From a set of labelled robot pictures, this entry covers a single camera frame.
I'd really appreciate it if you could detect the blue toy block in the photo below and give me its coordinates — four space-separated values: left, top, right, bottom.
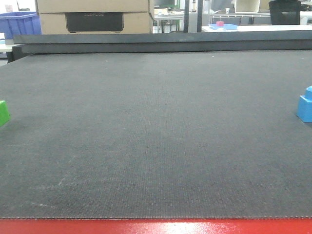
296 86 312 123

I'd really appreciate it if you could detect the green toy block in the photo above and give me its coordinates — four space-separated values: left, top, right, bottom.
0 100 10 127

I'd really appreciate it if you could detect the black conveyor belt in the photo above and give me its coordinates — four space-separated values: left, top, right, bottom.
0 50 312 219

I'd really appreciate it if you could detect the pink block in tray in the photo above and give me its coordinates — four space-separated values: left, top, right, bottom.
216 21 224 27

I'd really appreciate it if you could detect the red conveyor front edge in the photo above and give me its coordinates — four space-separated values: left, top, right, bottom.
0 218 312 234

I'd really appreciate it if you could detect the small blue tray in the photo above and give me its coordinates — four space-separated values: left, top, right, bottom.
209 24 238 31

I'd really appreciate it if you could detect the black vertical pole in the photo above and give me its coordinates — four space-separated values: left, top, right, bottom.
196 0 204 33

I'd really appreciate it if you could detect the large cardboard box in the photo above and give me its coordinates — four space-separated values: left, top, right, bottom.
36 0 154 35

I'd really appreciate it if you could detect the black office chair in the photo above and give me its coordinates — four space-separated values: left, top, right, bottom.
269 0 301 25

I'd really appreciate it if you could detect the blue crate in background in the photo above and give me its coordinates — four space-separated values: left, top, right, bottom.
0 11 41 39

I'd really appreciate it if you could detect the white background table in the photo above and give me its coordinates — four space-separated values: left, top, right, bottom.
202 25 312 32

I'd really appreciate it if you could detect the dark conveyor rear rail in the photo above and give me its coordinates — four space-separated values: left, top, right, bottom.
12 30 312 62

